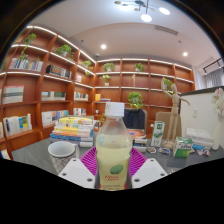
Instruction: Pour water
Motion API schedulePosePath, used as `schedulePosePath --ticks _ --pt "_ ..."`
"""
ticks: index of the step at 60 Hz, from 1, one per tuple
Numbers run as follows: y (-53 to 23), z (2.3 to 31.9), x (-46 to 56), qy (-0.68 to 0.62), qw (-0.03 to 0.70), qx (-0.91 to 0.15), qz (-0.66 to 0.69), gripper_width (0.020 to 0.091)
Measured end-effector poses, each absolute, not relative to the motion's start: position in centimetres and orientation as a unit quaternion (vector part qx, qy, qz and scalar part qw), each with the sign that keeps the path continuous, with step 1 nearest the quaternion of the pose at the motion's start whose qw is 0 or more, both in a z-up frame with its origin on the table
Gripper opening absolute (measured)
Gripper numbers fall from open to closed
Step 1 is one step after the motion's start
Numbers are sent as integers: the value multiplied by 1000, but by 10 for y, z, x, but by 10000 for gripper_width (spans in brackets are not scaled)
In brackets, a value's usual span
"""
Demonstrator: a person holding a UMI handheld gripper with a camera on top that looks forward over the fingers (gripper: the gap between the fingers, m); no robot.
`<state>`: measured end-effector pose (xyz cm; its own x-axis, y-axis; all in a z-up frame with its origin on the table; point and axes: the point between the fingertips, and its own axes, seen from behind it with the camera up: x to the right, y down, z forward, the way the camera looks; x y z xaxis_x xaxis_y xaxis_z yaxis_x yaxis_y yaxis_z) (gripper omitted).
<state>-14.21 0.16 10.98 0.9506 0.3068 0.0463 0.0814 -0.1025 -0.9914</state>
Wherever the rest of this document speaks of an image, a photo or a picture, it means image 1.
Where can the stack of white books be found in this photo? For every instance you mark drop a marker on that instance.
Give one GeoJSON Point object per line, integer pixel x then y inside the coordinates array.
{"type": "Point", "coordinates": [199, 135]}

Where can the tan chair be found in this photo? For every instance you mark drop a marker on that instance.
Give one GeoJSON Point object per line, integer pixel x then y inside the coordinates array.
{"type": "Point", "coordinates": [163, 116]}

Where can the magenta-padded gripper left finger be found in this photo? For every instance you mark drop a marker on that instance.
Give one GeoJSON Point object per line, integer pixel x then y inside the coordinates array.
{"type": "Point", "coordinates": [78, 171]}

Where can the wooden shelf unit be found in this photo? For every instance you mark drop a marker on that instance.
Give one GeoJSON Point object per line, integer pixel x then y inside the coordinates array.
{"type": "Point", "coordinates": [50, 86]}

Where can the round recessed ceiling light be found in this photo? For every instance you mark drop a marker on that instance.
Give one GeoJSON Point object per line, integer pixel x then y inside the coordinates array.
{"type": "Point", "coordinates": [185, 54]}
{"type": "Point", "coordinates": [103, 46]}

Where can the branched ceiling lamp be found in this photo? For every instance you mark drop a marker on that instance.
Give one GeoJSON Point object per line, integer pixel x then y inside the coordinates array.
{"type": "Point", "coordinates": [146, 17]}

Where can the black track light rail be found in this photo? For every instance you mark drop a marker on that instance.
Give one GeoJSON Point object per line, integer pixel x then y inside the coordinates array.
{"type": "Point", "coordinates": [211, 64]}

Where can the white partition with dark top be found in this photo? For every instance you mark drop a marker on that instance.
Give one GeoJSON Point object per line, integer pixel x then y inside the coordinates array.
{"type": "Point", "coordinates": [200, 110]}

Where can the stack of colourful books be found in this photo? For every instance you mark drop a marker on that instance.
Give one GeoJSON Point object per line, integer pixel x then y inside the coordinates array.
{"type": "Point", "coordinates": [73, 130]}

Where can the wooden artist mannequin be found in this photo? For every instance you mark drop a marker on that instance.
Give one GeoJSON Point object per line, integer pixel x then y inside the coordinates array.
{"type": "Point", "coordinates": [174, 110]}

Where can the ceiling air vent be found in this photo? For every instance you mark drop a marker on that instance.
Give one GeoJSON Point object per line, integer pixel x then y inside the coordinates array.
{"type": "Point", "coordinates": [166, 29]}

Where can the small green and white box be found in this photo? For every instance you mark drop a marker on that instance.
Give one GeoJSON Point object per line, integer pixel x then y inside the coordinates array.
{"type": "Point", "coordinates": [182, 147]}

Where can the grey curtain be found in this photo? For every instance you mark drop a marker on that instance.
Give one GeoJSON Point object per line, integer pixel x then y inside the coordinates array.
{"type": "Point", "coordinates": [215, 78]}

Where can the dark office chair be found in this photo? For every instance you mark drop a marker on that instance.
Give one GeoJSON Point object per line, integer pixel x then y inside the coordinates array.
{"type": "Point", "coordinates": [134, 118]}

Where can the stack of dark books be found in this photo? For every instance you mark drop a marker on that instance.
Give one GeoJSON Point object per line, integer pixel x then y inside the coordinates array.
{"type": "Point", "coordinates": [138, 135]}

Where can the white vase with flowers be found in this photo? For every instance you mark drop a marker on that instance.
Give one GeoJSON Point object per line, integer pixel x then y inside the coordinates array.
{"type": "Point", "coordinates": [218, 133]}

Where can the tall green and white carton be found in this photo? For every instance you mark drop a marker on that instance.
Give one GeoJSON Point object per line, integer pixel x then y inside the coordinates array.
{"type": "Point", "coordinates": [157, 133]}

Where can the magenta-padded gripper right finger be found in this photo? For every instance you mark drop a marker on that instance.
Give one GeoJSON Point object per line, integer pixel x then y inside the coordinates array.
{"type": "Point", "coordinates": [148, 171]}

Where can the clear bottle with yellow drink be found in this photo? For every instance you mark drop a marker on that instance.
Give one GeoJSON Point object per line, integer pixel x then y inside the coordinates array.
{"type": "Point", "coordinates": [114, 150]}

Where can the white patterned mug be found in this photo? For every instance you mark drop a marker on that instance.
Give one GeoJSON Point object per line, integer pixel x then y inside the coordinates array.
{"type": "Point", "coordinates": [61, 156]}

